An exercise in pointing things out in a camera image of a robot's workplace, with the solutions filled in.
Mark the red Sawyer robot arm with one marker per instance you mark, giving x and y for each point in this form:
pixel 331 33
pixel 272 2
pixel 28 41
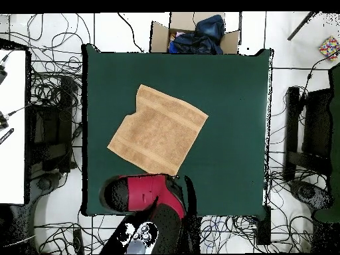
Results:
pixel 148 191

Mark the dark green table cloth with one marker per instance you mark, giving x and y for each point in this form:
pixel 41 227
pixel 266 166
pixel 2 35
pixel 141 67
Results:
pixel 225 172
pixel 335 159

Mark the multicoloured patterned box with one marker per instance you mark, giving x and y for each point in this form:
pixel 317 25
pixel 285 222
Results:
pixel 329 47

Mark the black device on desk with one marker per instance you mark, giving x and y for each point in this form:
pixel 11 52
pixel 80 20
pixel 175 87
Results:
pixel 2 74

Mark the tan terry towel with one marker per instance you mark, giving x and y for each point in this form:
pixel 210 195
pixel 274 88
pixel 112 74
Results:
pixel 159 130

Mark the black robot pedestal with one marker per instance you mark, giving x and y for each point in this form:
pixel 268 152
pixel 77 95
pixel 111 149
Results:
pixel 196 236

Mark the dark blue laundry pile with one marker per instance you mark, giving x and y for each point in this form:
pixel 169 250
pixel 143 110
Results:
pixel 204 37

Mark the black round stand base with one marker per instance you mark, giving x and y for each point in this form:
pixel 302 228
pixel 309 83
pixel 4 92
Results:
pixel 305 191

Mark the black rectangular block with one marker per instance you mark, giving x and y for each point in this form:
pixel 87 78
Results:
pixel 263 225

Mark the white desk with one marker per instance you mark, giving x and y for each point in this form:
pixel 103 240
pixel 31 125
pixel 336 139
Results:
pixel 12 132

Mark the brown cardboard box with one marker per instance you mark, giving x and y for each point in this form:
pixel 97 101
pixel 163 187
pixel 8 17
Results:
pixel 159 37

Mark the grey metal bar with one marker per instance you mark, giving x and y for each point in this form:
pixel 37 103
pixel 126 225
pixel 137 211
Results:
pixel 300 26

